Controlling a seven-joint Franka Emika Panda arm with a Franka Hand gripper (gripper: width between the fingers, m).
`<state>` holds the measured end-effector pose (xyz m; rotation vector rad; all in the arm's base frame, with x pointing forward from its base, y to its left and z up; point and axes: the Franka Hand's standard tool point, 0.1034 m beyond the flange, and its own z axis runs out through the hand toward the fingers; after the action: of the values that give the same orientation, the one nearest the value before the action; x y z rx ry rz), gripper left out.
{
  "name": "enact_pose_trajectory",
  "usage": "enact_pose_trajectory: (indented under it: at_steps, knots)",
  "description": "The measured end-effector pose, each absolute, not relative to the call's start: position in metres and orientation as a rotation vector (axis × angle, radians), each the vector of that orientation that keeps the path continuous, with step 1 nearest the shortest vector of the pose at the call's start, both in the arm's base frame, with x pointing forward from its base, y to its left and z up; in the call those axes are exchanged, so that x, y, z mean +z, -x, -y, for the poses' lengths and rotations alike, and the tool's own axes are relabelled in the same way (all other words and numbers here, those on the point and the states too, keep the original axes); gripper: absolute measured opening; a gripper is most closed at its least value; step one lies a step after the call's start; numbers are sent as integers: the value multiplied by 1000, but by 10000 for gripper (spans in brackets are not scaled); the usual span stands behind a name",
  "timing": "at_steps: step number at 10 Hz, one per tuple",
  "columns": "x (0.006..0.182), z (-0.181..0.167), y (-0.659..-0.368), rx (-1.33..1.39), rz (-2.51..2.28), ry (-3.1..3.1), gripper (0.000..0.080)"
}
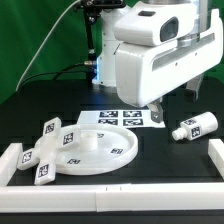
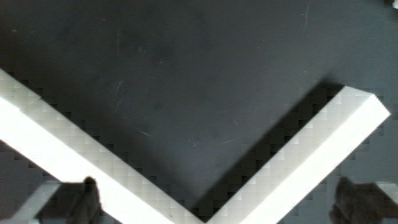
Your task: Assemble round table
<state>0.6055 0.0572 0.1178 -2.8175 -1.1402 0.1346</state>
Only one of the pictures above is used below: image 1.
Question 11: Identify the white cable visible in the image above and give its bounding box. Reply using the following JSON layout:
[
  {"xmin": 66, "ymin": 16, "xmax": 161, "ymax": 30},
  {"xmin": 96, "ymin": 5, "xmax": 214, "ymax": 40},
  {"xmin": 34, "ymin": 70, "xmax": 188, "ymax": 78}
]
[{"xmin": 15, "ymin": 0, "xmax": 83, "ymax": 92}]

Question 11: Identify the white marker sheet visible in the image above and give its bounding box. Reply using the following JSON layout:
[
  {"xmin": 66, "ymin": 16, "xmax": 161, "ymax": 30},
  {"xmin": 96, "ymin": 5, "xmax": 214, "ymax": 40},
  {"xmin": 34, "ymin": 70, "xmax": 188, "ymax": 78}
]
[{"xmin": 77, "ymin": 110, "xmax": 165, "ymax": 128}]

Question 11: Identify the black cable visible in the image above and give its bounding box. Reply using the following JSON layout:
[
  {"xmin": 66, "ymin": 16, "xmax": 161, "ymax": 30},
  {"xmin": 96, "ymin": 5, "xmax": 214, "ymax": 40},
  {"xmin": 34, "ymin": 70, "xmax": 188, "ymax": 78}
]
[{"xmin": 16, "ymin": 61, "xmax": 98, "ymax": 93}]

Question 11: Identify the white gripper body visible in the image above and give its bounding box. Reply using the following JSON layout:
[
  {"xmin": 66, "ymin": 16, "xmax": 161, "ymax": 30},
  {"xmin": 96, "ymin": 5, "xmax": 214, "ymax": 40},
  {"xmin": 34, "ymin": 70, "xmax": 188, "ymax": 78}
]
[{"xmin": 114, "ymin": 24, "xmax": 224, "ymax": 108}]

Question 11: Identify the white round table top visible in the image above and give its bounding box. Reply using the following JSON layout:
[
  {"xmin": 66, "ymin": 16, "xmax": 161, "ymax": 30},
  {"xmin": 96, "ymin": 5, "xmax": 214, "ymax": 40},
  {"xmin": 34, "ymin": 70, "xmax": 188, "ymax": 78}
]
[{"xmin": 46, "ymin": 124, "xmax": 138, "ymax": 175}]

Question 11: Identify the white cross-shaped table base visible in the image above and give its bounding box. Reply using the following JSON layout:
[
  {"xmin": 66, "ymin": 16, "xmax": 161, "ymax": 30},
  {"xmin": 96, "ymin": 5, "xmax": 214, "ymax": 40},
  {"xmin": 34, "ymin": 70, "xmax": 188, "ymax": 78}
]
[{"xmin": 17, "ymin": 117, "xmax": 81, "ymax": 185}]

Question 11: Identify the white fence bar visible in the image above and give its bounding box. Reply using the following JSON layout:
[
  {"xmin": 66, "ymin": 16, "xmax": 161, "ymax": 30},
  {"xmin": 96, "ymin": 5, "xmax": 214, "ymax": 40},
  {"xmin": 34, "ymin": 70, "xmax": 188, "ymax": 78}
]
[
  {"xmin": 0, "ymin": 182, "xmax": 224, "ymax": 213},
  {"xmin": 0, "ymin": 143, "xmax": 22, "ymax": 187},
  {"xmin": 208, "ymin": 139, "xmax": 224, "ymax": 175}
]

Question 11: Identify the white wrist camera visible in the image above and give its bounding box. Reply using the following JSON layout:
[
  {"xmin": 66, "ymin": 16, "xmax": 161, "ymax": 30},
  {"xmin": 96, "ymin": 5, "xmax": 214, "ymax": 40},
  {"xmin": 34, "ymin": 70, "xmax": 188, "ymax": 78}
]
[{"xmin": 114, "ymin": 2, "xmax": 189, "ymax": 46}]

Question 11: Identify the black camera stand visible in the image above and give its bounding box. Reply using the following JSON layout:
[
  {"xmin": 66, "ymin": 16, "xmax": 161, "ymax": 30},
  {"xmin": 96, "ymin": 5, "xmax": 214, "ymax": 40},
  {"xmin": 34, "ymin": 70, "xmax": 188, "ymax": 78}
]
[{"xmin": 74, "ymin": 0, "xmax": 130, "ymax": 93}]

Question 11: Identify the white left fence bar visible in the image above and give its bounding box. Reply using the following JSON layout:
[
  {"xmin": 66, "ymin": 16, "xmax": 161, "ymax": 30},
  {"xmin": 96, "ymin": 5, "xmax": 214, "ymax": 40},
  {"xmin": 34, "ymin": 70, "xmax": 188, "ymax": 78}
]
[{"xmin": 0, "ymin": 143, "xmax": 22, "ymax": 187}]

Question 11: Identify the white front fence bar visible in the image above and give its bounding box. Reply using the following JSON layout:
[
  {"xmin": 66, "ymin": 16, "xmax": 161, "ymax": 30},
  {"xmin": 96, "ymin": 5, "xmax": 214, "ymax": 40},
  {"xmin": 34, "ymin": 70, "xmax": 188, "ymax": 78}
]
[{"xmin": 0, "ymin": 182, "xmax": 224, "ymax": 213}]

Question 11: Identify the white right fence bar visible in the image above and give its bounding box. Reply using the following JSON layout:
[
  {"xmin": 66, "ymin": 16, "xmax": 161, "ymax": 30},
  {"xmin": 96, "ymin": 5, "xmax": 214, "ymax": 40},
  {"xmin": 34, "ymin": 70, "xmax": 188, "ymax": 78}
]
[{"xmin": 208, "ymin": 139, "xmax": 224, "ymax": 175}]

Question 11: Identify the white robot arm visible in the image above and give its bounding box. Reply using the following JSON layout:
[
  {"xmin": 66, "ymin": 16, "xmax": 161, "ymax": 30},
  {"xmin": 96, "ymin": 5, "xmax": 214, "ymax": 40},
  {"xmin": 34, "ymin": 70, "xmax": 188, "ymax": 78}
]
[{"xmin": 93, "ymin": 0, "xmax": 224, "ymax": 123}]

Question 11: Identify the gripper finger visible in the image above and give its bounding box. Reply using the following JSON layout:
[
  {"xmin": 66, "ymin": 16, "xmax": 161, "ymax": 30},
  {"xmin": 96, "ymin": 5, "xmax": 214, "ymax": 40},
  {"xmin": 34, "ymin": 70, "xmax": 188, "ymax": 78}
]
[
  {"xmin": 184, "ymin": 74, "xmax": 204, "ymax": 101},
  {"xmin": 148, "ymin": 101, "xmax": 163, "ymax": 123}
]

